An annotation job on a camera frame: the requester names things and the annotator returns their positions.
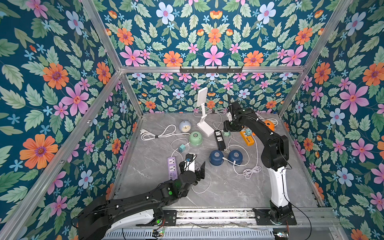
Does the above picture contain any dark blue meat grinder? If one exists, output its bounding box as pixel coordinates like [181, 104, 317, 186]
[227, 150, 243, 166]
[209, 150, 224, 166]

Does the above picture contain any dark blue meat grinder front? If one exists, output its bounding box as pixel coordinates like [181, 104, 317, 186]
[227, 150, 243, 166]

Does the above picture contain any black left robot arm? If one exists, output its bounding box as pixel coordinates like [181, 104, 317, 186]
[77, 154, 206, 240]

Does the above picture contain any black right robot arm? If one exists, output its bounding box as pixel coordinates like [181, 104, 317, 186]
[224, 102, 293, 225]

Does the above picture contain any purple power strip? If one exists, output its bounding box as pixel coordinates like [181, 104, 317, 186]
[167, 157, 178, 180]

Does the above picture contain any black power strip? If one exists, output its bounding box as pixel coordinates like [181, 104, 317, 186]
[214, 130, 226, 151]

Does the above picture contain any orange power strip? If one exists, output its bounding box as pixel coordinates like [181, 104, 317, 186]
[240, 131, 255, 146]

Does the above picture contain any light teal charger adapter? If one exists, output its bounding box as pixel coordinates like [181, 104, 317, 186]
[178, 144, 186, 153]

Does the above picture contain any orange shark plush toy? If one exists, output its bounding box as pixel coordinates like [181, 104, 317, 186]
[263, 119, 276, 131]

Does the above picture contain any white folding desk lamp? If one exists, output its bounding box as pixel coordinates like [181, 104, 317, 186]
[197, 87, 214, 137]

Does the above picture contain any round blue alarm clock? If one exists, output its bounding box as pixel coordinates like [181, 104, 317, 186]
[179, 120, 192, 133]

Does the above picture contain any green cordless meat grinder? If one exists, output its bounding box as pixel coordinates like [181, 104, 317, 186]
[189, 131, 203, 146]

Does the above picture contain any white purple strip cord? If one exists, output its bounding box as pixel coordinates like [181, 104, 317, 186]
[140, 124, 190, 142]

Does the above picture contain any black wall hook rail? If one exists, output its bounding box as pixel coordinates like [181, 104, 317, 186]
[179, 66, 243, 74]

